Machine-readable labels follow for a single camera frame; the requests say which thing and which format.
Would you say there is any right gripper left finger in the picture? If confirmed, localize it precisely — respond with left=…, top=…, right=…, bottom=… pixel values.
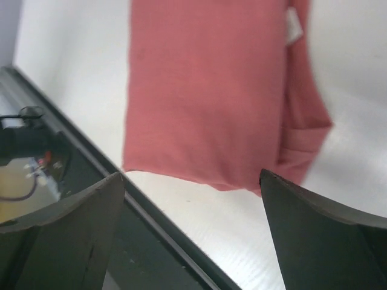
left=1, top=172, right=125, bottom=289

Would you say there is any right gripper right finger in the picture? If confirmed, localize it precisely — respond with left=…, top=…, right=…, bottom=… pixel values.
left=259, top=170, right=386, bottom=289

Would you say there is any pink t-shirt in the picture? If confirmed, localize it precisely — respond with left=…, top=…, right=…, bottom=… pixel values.
left=123, top=1, right=332, bottom=194

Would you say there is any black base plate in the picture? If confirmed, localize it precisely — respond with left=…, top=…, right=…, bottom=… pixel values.
left=1, top=66, right=237, bottom=289

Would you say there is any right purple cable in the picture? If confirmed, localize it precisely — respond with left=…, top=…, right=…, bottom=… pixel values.
left=0, top=175, right=42, bottom=202

